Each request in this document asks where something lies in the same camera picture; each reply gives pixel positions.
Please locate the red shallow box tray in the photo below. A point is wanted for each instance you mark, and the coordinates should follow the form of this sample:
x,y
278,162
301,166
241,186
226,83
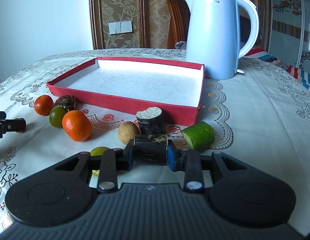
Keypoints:
x,y
132,84

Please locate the white electric kettle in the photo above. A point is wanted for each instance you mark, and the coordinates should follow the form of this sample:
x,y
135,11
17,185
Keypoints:
x,y
214,35

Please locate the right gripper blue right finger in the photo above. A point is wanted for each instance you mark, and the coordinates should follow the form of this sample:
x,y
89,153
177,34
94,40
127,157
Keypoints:
x,y
188,161

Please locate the dark sugarcane piece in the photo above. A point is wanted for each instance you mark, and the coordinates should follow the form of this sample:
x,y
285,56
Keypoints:
x,y
151,121
150,149

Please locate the large orange tangerine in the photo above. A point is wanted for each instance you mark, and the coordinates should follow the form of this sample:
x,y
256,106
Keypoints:
x,y
77,125

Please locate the small orange tangerine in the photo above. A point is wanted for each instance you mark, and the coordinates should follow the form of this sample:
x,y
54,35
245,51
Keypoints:
x,y
43,105

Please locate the dark water chestnut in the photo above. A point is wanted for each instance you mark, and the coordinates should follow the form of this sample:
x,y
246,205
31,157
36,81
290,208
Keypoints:
x,y
67,102

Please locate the tan longan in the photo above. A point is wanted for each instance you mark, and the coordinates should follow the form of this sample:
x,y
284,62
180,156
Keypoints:
x,y
127,131

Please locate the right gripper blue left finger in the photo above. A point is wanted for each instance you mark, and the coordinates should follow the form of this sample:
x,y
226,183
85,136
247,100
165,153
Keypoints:
x,y
113,161

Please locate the green tomato with stem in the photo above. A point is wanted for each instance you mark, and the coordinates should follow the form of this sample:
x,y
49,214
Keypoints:
x,y
96,152

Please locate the sliding glass wardrobe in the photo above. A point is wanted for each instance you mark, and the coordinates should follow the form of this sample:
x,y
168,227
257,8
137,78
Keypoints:
x,y
290,32

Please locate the white wall switch panel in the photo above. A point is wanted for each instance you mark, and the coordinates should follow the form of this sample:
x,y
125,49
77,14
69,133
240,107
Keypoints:
x,y
120,27

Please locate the patterned pillow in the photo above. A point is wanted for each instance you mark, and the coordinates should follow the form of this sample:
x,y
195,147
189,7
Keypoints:
x,y
181,45

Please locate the green cucumber piece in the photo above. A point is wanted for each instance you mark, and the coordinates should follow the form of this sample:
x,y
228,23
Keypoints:
x,y
199,137

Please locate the striped colourful bedding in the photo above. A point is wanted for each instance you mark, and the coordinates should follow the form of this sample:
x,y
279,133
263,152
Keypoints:
x,y
299,74

